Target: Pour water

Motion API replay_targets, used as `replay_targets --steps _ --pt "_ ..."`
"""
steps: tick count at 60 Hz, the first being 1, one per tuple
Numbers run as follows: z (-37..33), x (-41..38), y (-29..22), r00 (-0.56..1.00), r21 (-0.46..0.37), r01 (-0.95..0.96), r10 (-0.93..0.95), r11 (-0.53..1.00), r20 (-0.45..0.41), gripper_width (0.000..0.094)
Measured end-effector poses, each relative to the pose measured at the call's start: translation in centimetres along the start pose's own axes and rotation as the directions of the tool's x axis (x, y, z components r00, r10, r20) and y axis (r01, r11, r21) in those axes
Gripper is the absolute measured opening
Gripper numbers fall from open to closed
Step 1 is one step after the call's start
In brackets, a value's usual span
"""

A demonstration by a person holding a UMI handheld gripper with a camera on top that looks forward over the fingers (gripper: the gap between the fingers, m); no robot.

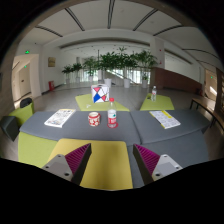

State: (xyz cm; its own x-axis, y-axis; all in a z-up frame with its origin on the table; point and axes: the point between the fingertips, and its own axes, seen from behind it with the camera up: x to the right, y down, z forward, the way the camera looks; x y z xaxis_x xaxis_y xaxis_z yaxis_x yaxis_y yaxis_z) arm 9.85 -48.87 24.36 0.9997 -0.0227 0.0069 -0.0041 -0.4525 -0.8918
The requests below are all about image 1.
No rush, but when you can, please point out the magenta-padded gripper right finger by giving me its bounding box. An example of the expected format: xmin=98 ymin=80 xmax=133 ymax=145
xmin=132 ymin=143 xmax=184 ymax=186

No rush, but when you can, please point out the white printed booklet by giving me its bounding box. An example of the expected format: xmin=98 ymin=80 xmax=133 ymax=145
xmin=43 ymin=108 xmax=77 ymax=129

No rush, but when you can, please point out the yellow-green seat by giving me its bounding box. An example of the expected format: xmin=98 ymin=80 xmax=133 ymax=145
xmin=7 ymin=101 xmax=36 ymax=128

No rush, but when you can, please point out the yellow-edged printed booklet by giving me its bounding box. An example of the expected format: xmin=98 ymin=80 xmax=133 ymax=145
xmin=148 ymin=109 xmax=182 ymax=130

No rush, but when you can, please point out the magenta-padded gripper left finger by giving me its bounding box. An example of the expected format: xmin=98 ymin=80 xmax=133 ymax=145
xmin=41 ymin=142 xmax=93 ymax=186

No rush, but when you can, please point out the dark grey seat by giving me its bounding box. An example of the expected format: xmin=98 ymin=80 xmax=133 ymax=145
xmin=0 ymin=114 xmax=21 ymax=142

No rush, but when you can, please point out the black bag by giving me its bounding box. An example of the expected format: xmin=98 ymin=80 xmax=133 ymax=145
xmin=19 ymin=96 xmax=34 ymax=109

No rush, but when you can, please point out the golden wall plaque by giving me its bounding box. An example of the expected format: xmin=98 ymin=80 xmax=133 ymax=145
xmin=47 ymin=56 xmax=57 ymax=68

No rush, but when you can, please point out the clear red-capped water bottle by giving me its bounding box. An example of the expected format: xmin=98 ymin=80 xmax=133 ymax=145
xmin=106 ymin=97 xmax=119 ymax=129

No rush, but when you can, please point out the small clear water bottle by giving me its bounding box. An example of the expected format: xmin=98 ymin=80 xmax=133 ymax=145
xmin=150 ymin=85 xmax=158 ymax=103

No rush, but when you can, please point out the red mug with white flowers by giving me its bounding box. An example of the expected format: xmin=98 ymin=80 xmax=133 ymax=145
xmin=87 ymin=111 xmax=102 ymax=128

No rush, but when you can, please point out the white red blue geometric box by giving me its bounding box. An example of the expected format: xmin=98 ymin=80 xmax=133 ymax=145
xmin=90 ymin=83 xmax=111 ymax=104

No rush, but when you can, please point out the wooden bench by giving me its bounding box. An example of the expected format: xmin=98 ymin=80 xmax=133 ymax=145
xmin=189 ymin=96 xmax=224 ymax=135

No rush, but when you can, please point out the yellow low table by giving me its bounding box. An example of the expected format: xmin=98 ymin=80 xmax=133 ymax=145
xmin=47 ymin=138 xmax=135 ymax=191

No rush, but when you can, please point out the row of potted green plants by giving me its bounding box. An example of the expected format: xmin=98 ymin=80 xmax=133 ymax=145
xmin=61 ymin=46 xmax=160 ymax=89

